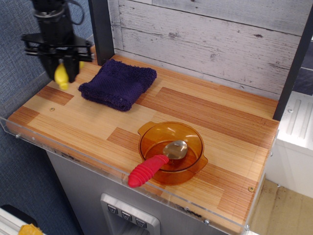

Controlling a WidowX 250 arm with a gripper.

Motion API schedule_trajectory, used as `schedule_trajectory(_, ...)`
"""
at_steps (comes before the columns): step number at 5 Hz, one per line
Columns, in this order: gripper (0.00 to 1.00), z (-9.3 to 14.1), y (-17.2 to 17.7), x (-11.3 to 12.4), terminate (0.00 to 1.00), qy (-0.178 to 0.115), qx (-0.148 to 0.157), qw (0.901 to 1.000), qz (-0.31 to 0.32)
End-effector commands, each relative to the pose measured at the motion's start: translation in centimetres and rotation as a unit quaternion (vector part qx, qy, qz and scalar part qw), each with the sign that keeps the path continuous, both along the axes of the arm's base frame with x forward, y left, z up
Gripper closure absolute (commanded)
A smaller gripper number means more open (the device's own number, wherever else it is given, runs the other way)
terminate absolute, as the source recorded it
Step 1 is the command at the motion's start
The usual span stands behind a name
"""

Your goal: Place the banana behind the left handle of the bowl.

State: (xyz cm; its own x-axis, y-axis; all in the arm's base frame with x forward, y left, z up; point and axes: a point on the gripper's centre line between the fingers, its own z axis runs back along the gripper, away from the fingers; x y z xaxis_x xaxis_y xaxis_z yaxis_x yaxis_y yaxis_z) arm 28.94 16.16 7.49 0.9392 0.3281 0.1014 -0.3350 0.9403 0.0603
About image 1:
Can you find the yellow toy banana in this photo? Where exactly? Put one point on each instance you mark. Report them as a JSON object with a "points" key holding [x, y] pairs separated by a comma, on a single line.
{"points": [[62, 78]]}

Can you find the grey metal cabinet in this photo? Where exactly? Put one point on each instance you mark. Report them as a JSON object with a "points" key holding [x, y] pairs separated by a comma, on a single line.
{"points": [[84, 185]]}

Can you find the clear acrylic table guard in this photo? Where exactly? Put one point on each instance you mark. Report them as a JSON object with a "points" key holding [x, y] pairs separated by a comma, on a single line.
{"points": [[234, 118]]}

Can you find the white ridged side unit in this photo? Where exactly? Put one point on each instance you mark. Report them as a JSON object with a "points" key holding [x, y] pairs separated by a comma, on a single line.
{"points": [[291, 158]]}

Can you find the red handled metal spoon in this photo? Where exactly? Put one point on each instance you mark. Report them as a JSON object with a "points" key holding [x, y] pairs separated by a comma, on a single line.
{"points": [[142, 173]]}

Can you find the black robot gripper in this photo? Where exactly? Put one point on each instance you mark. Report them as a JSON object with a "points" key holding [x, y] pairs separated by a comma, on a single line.
{"points": [[56, 39]]}

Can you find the purple folded cloth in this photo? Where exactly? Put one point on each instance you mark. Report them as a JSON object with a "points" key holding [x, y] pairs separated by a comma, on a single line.
{"points": [[118, 85]]}

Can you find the silver button control panel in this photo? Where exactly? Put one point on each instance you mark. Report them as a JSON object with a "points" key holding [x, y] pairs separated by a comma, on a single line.
{"points": [[125, 219]]}

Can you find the black frame post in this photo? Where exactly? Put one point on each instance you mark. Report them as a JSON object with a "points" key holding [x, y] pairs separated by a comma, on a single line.
{"points": [[102, 30], [295, 67]]}

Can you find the black right frame post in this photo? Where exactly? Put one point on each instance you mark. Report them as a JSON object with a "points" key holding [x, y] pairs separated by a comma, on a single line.
{"points": [[295, 67]]}

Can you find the black left frame post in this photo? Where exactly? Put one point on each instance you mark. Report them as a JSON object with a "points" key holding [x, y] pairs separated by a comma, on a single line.
{"points": [[102, 30]]}

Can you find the yellow taped aluminium rail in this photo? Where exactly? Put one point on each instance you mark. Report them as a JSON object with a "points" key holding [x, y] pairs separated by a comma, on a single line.
{"points": [[15, 222]]}

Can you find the orange transparent plastic bowl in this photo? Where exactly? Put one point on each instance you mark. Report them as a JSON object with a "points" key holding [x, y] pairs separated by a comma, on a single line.
{"points": [[155, 136]]}

